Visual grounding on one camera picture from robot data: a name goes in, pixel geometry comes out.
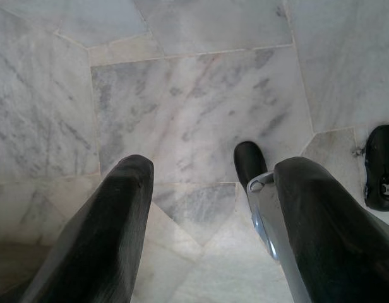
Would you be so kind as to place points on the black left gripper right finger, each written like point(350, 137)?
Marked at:
point(320, 240)

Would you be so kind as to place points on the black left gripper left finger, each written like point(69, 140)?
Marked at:
point(112, 221)

